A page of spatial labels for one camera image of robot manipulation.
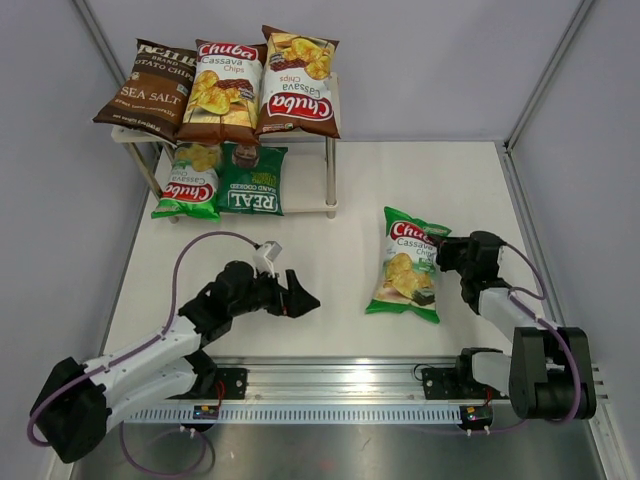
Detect white slotted cable duct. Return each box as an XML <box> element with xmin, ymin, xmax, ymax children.
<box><xmin>128</xmin><ymin>404</ymin><xmax>461</xmax><ymax>425</ymax></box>

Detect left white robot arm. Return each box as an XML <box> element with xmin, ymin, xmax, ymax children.
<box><xmin>27</xmin><ymin>261</ymin><xmax>320</xmax><ymax>464</ymax></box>

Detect green Real chips bag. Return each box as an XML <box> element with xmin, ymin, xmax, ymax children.
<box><xmin>217</xmin><ymin>143</ymin><xmax>288</xmax><ymax>216</ymax></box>

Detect purple cable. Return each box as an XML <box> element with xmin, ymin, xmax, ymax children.
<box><xmin>502</xmin><ymin>242</ymin><xmax>589</xmax><ymax>434</ymax></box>
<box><xmin>26</xmin><ymin>231</ymin><xmax>259</xmax><ymax>474</ymax></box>

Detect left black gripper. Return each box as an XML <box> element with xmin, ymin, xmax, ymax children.
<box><xmin>230</xmin><ymin>265</ymin><xmax>319</xmax><ymax>318</ymax></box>

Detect brown Chuba cassava bag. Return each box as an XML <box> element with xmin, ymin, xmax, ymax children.
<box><xmin>256</xmin><ymin>25</ymin><xmax>340</xmax><ymax>139</ymax></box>
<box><xmin>176</xmin><ymin>39</ymin><xmax>267</xmax><ymax>145</ymax></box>

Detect aluminium mounting rail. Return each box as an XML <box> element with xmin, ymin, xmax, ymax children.
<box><xmin>214</xmin><ymin>356</ymin><xmax>455</xmax><ymax>406</ymax></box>

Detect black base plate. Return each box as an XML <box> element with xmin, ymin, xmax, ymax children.
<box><xmin>200</xmin><ymin>367</ymin><xmax>248</xmax><ymax>400</ymax></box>
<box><xmin>418</xmin><ymin>367</ymin><xmax>484</xmax><ymax>400</ymax></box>

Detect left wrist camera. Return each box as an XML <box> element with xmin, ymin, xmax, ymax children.
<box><xmin>253</xmin><ymin>241</ymin><xmax>282</xmax><ymax>277</ymax></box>

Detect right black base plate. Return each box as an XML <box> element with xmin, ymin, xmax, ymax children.
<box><xmin>418</xmin><ymin>367</ymin><xmax>484</xmax><ymax>400</ymax></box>

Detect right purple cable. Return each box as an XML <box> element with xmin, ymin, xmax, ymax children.
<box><xmin>502</xmin><ymin>242</ymin><xmax>589</xmax><ymax>434</ymax></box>

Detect green Chuba cassava bag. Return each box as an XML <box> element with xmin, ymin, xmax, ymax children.
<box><xmin>151</xmin><ymin>143</ymin><xmax>224</xmax><ymax>222</ymax></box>
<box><xmin>365</xmin><ymin>206</ymin><xmax>451</xmax><ymax>324</ymax></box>

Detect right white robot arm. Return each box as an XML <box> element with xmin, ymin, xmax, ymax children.
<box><xmin>428</xmin><ymin>231</ymin><xmax>597</xmax><ymax>425</ymax></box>

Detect white wooden two-tier shelf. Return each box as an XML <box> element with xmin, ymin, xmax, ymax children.
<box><xmin>111</xmin><ymin>126</ymin><xmax>338</xmax><ymax>219</ymax></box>

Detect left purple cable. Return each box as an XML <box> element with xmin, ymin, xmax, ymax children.
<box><xmin>26</xmin><ymin>231</ymin><xmax>259</xmax><ymax>474</ymax></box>

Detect brown Kettle sea salt bag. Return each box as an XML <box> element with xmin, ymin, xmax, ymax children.
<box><xmin>93</xmin><ymin>39</ymin><xmax>196</xmax><ymax>144</ymax></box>

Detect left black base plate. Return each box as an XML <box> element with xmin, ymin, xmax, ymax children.
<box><xmin>200</xmin><ymin>367</ymin><xmax>248</xmax><ymax>400</ymax></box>

